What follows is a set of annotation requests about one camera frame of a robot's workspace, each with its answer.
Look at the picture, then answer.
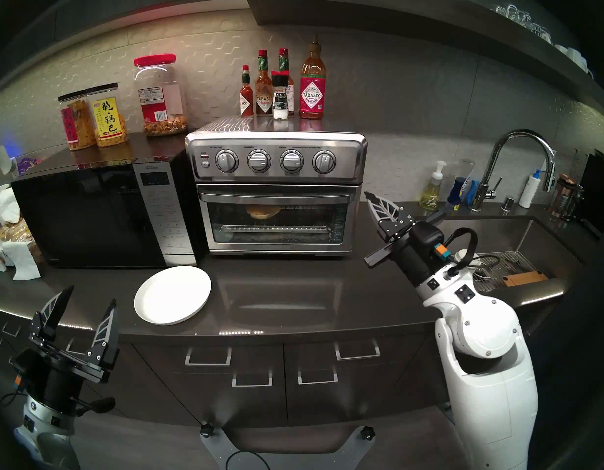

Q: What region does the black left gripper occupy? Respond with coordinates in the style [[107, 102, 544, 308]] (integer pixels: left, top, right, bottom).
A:
[[25, 285, 120, 407]]

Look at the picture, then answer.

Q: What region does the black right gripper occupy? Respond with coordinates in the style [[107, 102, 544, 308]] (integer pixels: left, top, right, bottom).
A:
[[365, 191, 442, 284]]

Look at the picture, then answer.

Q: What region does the glass toaster oven door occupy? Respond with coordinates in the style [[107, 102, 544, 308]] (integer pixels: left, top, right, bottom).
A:
[[197, 184, 359, 254]]

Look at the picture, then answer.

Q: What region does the silver oven knob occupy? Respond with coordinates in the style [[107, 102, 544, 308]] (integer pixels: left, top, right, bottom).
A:
[[247, 149, 272, 174], [215, 150, 239, 174], [313, 150, 337, 174], [280, 150, 305, 174]]

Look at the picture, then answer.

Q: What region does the metal oven rack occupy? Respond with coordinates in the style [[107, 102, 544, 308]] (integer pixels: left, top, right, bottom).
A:
[[220, 224, 332, 234]]

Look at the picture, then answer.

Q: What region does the foil lined oven tray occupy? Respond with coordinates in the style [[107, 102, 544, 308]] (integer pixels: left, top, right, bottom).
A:
[[219, 232, 332, 243]]

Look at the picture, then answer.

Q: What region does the black microwave oven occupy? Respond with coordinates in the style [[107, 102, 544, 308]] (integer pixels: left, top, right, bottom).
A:
[[12, 146, 208, 270]]

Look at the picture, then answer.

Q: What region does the stainless steel toaster oven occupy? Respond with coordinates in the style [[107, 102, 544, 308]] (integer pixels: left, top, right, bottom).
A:
[[184, 116, 368, 255]]

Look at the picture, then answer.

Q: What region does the yellow soap pump bottle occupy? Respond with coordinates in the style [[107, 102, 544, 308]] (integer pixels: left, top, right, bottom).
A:
[[420, 161, 448, 211]]

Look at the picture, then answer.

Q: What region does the blue dish soap bottle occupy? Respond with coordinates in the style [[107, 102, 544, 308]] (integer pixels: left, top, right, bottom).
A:
[[447, 159, 476, 212]]

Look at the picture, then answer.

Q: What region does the chrome gooseneck faucet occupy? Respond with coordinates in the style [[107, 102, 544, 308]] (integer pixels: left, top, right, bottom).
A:
[[470, 129, 558, 213]]

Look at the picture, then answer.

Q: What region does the large white folded napkin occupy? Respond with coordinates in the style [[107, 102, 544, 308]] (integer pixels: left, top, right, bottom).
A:
[[2, 239, 42, 281]]

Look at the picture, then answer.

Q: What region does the white round plate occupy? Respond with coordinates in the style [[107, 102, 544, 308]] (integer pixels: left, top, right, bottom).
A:
[[133, 266, 212, 326]]

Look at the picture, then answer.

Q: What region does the bagged bread loaf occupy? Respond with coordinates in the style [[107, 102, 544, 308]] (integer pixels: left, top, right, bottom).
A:
[[0, 218, 44, 268]]

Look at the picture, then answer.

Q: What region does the dark base cabinet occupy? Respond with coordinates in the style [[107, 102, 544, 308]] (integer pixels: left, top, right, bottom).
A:
[[0, 303, 508, 428]]

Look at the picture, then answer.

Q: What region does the white blue-top pump bottle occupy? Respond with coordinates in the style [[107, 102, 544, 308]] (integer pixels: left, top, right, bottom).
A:
[[519, 169, 543, 210]]

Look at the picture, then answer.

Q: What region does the wooden cutting board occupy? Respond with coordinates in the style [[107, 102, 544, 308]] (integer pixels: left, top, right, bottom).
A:
[[502, 271, 549, 287]]

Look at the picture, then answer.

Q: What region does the crumpled white paper towel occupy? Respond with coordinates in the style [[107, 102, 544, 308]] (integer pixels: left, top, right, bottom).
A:
[[0, 188, 21, 226]]

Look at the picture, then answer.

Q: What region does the large Tabasco sauce bottle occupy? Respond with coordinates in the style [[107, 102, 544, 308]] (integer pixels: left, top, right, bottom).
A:
[[301, 35, 328, 120]]

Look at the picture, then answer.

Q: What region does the stainless steel sink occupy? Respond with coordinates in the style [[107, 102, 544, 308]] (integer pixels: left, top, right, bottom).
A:
[[414, 215, 588, 301]]

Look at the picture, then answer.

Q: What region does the black cap salt grinder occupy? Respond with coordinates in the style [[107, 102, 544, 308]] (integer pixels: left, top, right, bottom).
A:
[[272, 71, 290, 122]]

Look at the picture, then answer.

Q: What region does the copper french press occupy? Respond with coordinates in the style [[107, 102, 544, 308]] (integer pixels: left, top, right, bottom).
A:
[[550, 174, 585, 222]]

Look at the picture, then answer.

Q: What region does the orange sauce Tabasco bottle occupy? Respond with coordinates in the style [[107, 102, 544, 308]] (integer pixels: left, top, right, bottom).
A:
[[255, 49, 274, 118]]

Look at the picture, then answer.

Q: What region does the small red Tabasco bottle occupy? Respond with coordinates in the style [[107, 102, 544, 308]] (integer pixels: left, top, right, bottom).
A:
[[239, 65, 254, 118]]

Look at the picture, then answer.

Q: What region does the black countertop appliance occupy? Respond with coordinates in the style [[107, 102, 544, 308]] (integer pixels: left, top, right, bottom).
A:
[[576, 150, 604, 240]]

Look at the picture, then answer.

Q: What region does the red label snack jar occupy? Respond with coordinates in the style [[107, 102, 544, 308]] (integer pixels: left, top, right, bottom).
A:
[[58, 93, 97, 152]]

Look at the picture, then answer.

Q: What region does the yellow label snack jar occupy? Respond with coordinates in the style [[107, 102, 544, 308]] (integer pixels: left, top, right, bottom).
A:
[[87, 83, 129, 148]]

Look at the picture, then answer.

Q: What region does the red lid clear jar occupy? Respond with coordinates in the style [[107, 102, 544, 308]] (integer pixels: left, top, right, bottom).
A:
[[133, 54, 189, 137]]

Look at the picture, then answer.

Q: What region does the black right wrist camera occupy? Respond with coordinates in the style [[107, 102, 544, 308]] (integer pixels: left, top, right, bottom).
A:
[[409, 222, 452, 265]]

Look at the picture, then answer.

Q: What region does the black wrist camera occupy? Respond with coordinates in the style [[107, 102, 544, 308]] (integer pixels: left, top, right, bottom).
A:
[[409, 222, 452, 265], [12, 349, 40, 394]]

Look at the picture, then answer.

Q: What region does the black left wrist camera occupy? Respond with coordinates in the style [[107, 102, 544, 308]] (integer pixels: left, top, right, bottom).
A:
[[12, 349, 40, 394]]

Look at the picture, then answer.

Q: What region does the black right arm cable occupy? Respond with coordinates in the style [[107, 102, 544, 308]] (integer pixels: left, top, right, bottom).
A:
[[442, 228, 501, 279]]

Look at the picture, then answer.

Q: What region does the wire sink grid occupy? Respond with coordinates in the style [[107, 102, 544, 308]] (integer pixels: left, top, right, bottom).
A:
[[478, 251, 539, 292]]

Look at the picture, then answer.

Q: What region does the silver drawer handle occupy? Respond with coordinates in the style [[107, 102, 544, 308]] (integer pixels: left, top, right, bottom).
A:
[[298, 367, 339, 385], [232, 370, 273, 388], [185, 347, 232, 367], [335, 339, 381, 361]]

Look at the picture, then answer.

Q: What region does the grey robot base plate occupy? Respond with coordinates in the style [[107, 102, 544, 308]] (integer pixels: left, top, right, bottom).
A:
[[199, 421, 377, 470]]

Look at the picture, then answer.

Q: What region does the black base cable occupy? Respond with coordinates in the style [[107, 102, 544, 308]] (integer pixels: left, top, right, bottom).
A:
[[226, 449, 273, 470]]

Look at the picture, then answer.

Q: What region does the dark open wall shelf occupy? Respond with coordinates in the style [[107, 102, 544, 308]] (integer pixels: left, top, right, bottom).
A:
[[251, 0, 604, 117]]

